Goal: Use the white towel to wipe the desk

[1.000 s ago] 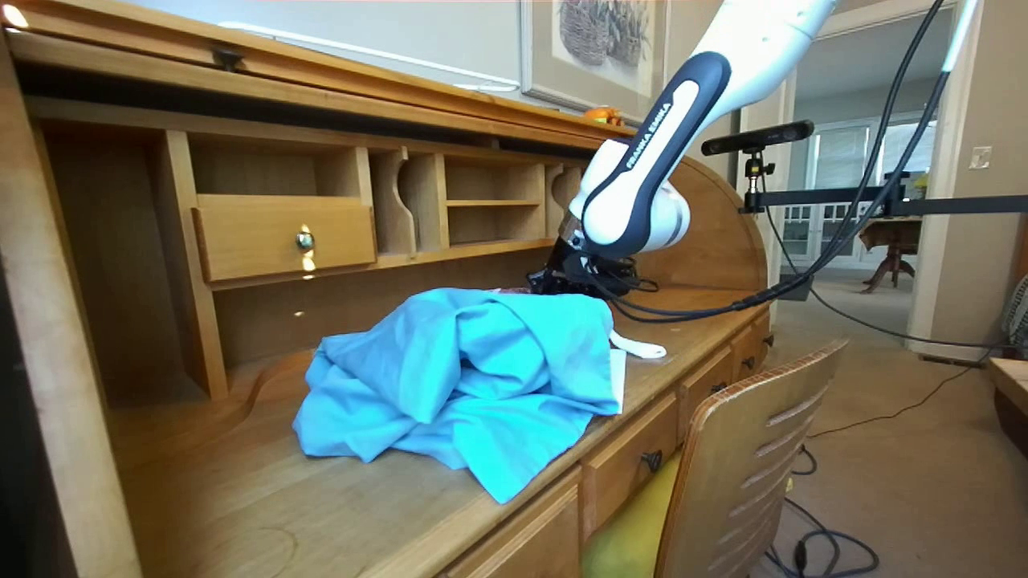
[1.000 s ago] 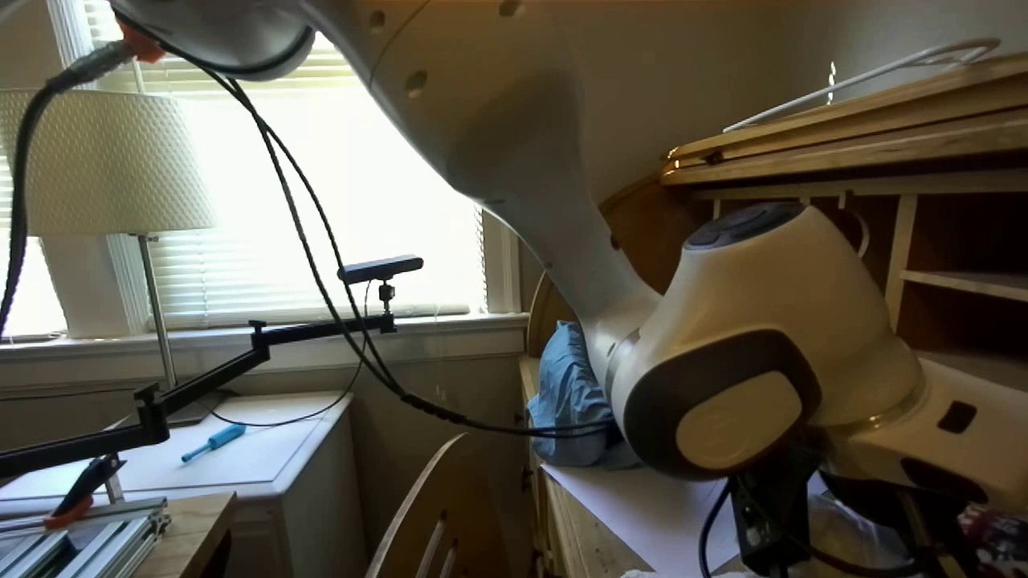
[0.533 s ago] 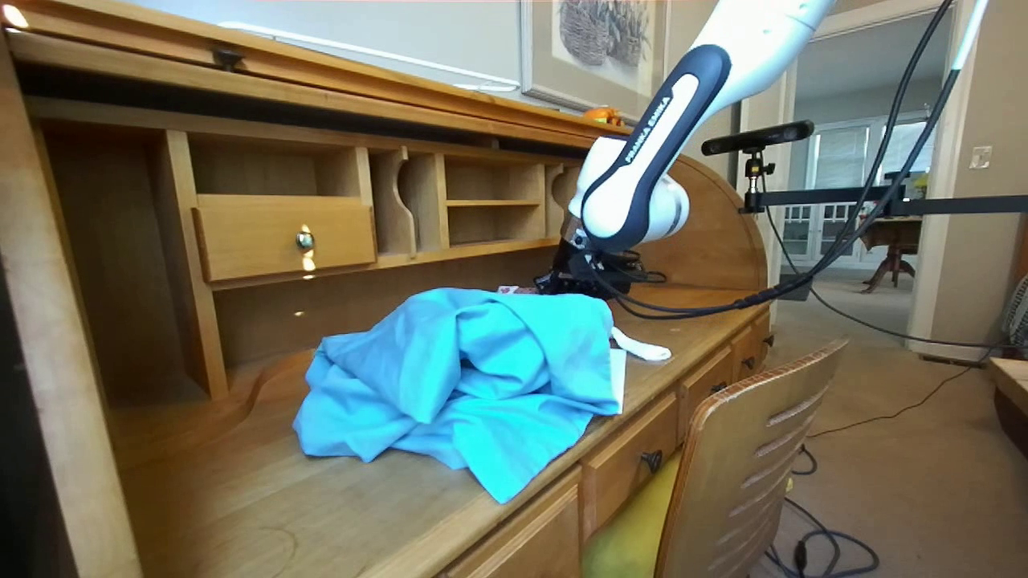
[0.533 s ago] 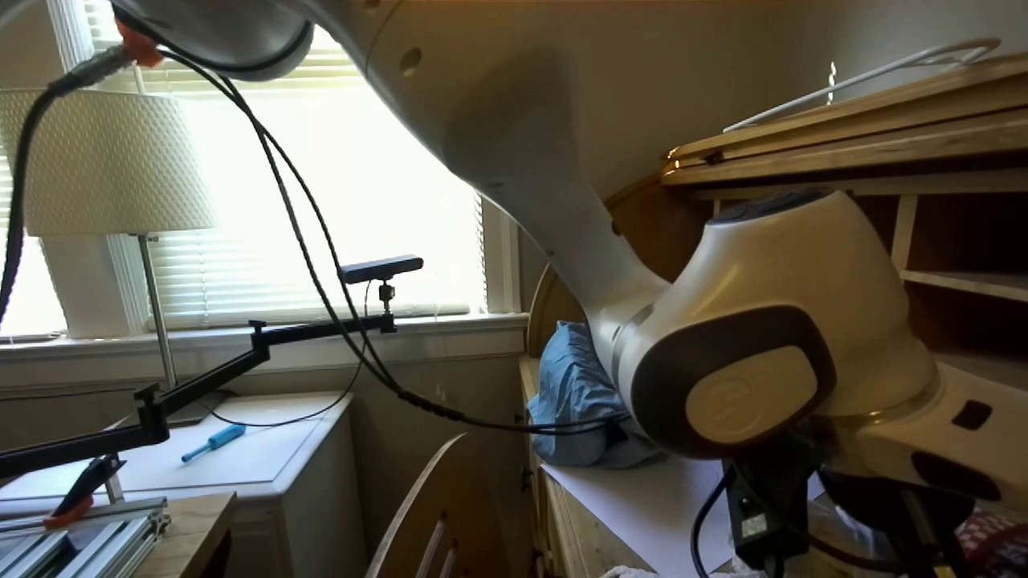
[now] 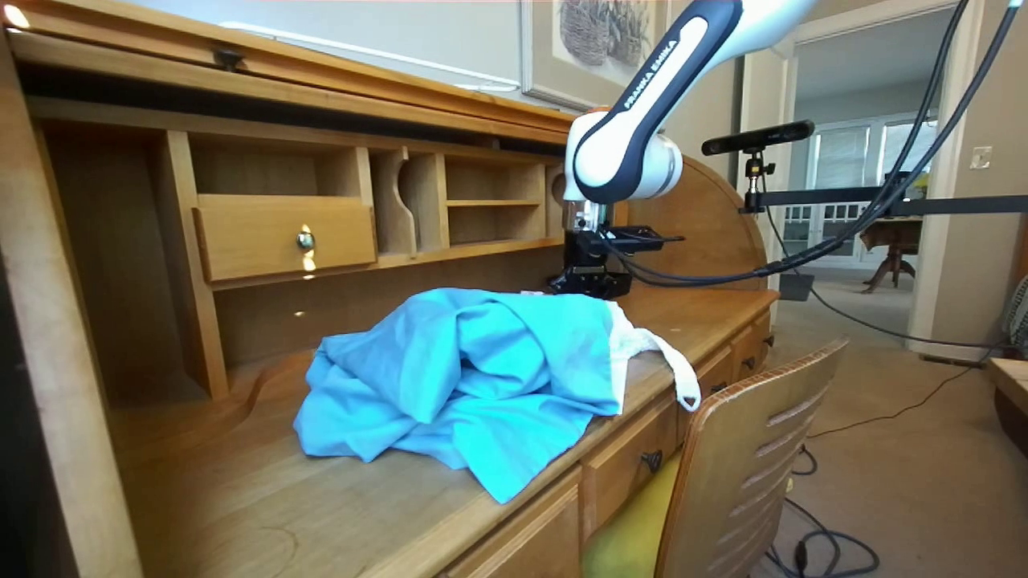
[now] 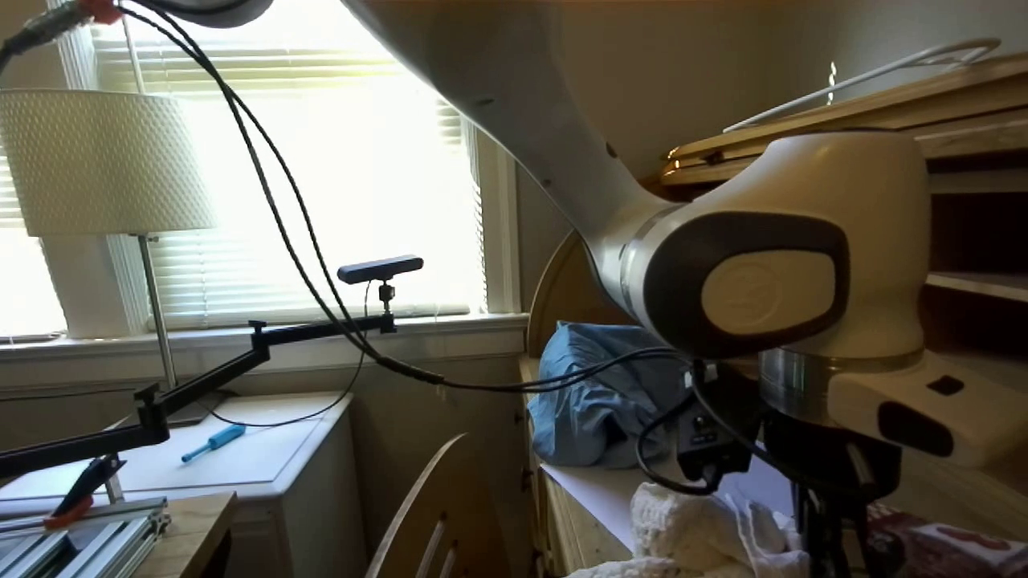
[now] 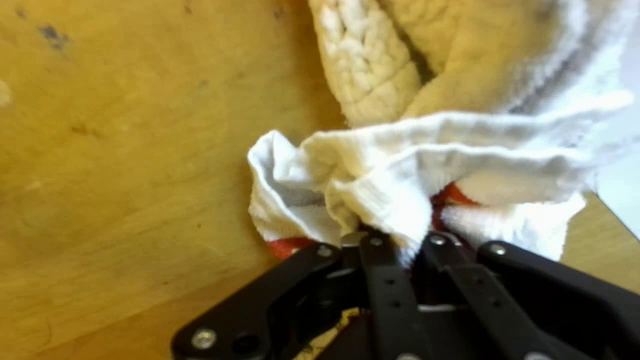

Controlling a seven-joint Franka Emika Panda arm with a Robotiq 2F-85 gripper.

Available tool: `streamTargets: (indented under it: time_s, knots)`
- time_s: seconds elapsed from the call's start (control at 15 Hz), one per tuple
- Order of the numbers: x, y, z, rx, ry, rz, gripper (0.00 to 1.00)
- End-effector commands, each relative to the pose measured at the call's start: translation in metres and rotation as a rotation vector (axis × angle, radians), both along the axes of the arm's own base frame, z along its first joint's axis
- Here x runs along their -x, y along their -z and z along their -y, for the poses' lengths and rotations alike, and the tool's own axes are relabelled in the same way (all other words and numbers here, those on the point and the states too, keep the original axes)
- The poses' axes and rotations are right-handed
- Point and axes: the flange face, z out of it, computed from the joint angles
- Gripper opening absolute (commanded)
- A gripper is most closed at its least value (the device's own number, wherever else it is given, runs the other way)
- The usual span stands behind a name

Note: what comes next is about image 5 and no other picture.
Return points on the large desk drawer brass knob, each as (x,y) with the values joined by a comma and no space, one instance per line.
(259,238)

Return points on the wooden bench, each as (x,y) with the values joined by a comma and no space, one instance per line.
(1009,403)

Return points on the black stereo camera bar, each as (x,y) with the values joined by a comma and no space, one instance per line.
(758,136)

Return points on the blue cloth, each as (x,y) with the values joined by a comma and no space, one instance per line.
(460,375)

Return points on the green chair cushion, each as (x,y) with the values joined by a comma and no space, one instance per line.
(631,531)

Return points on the white paned window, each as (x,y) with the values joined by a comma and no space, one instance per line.
(845,155)

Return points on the white light switch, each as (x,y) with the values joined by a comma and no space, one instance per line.
(981,155)

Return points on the white door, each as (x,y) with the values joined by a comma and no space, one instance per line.
(765,99)

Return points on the wooden slatted chair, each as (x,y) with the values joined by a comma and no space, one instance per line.
(749,461)

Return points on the small black floor box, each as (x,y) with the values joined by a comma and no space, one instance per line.
(794,287)

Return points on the framed picture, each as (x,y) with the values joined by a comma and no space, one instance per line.
(579,44)

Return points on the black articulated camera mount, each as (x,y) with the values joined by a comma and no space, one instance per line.
(824,196)

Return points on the white towel with red print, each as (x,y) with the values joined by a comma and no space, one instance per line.
(669,359)

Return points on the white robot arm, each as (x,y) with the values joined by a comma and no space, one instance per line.
(620,150)

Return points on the wooden roll-top desk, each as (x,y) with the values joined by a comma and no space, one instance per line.
(162,484)

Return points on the dark wooden pedestal table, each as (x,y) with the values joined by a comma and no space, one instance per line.
(892,235)

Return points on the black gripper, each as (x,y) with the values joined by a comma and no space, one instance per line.
(587,260)

